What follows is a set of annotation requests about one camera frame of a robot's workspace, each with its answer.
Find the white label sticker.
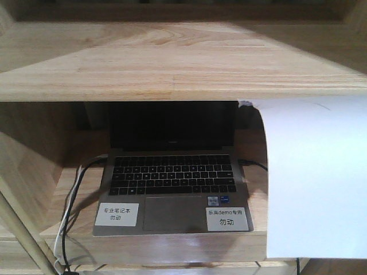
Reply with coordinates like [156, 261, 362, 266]
[95, 203, 139, 227]
[206, 207, 249, 231]

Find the left white label sticker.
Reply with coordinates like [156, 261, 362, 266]
[95, 203, 139, 227]

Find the white paper-holding right gripper finger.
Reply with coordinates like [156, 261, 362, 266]
[238, 100, 253, 108]

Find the white cable left of laptop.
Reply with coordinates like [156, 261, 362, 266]
[53, 154, 108, 275]

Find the right white label sticker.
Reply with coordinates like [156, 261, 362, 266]
[206, 207, 249, 231]

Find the cream pole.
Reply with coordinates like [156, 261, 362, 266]
[1, 176, 56, 274]

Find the white paper sheet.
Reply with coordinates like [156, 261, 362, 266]
[252, 96, 366, 259]

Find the wooden shelf unit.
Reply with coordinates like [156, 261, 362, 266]
[1, 1, 366, 274]

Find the black cable left of laptop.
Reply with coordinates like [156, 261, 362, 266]
[60, 156, 108, 273]

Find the grey laptop with black keyboard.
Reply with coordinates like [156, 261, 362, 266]
[93, 101, 253, 237]

